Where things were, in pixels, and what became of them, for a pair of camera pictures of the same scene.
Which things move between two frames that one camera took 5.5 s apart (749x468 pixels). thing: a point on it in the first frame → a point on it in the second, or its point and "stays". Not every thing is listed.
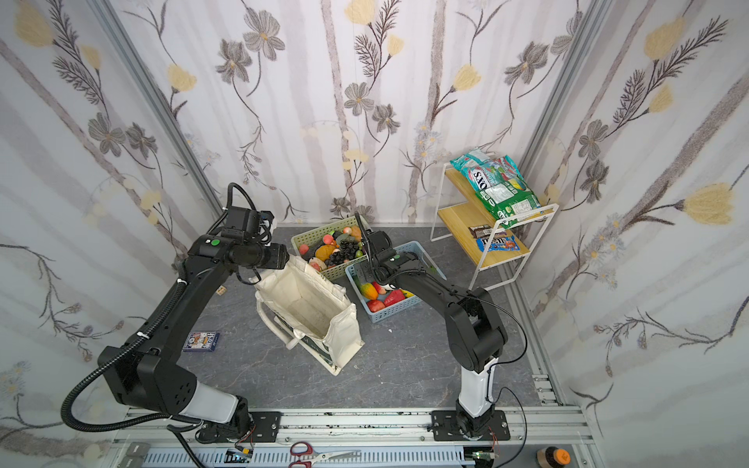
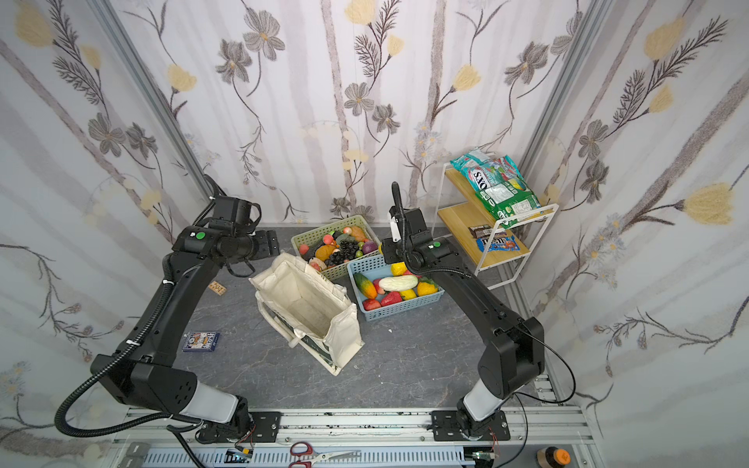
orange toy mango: x=325 y=252 stays
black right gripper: x=374 y=252 → x=389 y=251
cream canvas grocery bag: x=303 y=309 stays
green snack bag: x=498 y=183 stays
